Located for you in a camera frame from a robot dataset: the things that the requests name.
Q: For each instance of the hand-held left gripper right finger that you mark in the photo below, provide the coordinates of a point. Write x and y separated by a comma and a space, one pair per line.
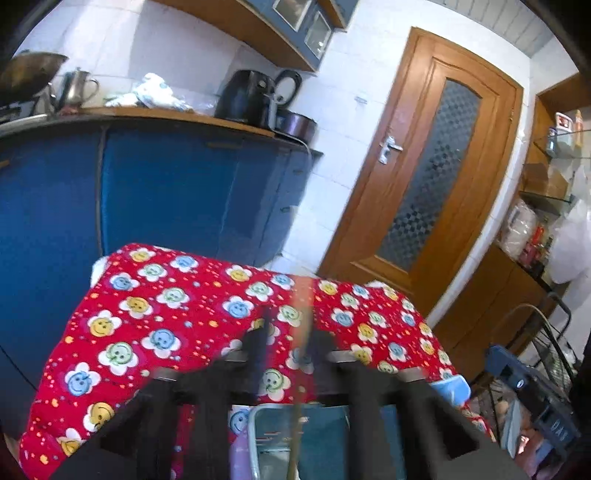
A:
323, 355

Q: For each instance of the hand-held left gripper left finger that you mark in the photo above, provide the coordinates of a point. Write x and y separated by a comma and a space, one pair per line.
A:
258, 350

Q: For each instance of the wooden chopstick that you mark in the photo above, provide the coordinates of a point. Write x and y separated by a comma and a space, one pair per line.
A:
300, 323

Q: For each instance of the light blue utensil holder box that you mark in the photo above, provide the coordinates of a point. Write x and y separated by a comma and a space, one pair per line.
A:
323, 438

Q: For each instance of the red smiley flower tablecloth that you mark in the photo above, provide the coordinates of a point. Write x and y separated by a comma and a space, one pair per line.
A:
184, 323

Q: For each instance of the wooden shelf unit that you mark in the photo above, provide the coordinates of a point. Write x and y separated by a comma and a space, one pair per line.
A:
498, 295

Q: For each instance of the wooden door with frosted glass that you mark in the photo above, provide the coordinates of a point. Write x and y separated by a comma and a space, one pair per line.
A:
360, 249

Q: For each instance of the red bottles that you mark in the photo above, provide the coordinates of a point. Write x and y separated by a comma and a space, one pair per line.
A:
535, 249

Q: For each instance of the white plastic bag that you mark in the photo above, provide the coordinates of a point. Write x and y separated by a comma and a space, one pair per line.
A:
570, 244

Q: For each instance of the clear bag of goods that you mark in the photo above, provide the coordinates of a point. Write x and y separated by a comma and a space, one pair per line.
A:
519, 228

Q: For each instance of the blue base cabinet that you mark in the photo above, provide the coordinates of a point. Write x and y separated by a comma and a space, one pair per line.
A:
161, 194

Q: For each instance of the cardboard box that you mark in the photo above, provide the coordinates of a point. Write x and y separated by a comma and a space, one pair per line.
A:
545, 180

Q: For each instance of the dark cooking pot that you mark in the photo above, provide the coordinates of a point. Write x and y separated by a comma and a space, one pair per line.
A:
298, 123

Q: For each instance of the wooden countertop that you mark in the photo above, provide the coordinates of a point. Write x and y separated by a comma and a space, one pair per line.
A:
184, 117

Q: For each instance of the black air fryer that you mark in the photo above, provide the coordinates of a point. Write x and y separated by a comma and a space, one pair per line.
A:
242, 97

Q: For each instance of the orange bottle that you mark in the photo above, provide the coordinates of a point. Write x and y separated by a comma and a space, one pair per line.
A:
579, 129

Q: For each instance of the black electric kettle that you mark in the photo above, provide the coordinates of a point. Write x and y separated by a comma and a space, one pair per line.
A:
290, 79

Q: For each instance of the white printed cloth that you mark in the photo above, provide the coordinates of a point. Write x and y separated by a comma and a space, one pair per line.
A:
152, 92

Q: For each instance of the steel jug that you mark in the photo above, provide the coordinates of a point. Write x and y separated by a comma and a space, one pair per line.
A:
74, 90

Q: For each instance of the steel wok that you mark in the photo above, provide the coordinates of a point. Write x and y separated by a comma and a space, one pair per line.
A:
27, 74

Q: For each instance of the wall cabinet with glass doors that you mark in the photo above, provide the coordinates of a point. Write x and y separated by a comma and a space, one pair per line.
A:
277, 41

